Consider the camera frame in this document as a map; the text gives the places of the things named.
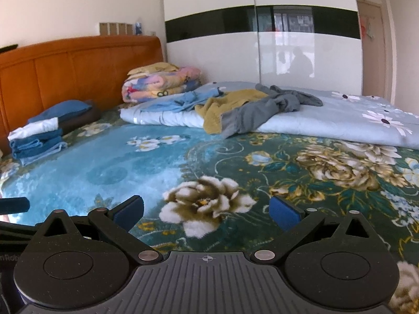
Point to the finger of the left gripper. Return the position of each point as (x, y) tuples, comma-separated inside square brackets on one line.
[(14, 205)]

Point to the white folded shirt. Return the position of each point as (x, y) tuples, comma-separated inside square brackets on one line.
[(34, 128)]

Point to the light blue folded garment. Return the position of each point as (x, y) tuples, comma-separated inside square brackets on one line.
[(55, 149)]

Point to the blue pillow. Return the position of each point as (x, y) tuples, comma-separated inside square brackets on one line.
[(63, 111)]

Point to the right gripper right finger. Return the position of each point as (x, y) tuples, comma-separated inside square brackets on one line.
[(298, 227)]

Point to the light blue sweatshirt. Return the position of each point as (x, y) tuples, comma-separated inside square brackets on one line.
[(184, 102)]

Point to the blue bottle on headboard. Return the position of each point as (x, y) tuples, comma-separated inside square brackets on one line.
[(138, 29)]

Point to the dark blue folded garment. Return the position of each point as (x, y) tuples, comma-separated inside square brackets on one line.
[(35, 144)]

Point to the grey garment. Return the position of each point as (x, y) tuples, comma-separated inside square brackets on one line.
[(252, 115)]

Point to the teal floral bed blanket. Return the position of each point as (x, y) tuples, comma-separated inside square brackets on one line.
[(206, 193)]

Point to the dark brown pillow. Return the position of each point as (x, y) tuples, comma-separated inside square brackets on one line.
[(90, 116)]

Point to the colourful folded blanket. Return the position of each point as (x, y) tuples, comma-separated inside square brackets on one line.
[(143, 87)]

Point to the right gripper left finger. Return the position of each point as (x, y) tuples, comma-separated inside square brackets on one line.
[(114, 226)]

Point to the light blue floral quilt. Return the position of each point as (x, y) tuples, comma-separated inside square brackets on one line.
[(342, 117)]

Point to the wooden door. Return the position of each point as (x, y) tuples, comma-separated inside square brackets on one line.
[(373, 49)]

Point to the beige pillow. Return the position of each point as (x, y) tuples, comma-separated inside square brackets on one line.
[(153, 68)]

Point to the mustard yellow garment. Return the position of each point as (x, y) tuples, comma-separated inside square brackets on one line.
[(213, 108)]

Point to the brown boxes on headboard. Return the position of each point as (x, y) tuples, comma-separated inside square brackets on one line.
[(115, 29)]

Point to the white glossy wardrobe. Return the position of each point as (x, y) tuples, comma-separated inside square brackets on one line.
[(313, 44)]

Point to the orange wooden headboard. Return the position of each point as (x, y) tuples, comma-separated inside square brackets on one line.
[(36, 77)]

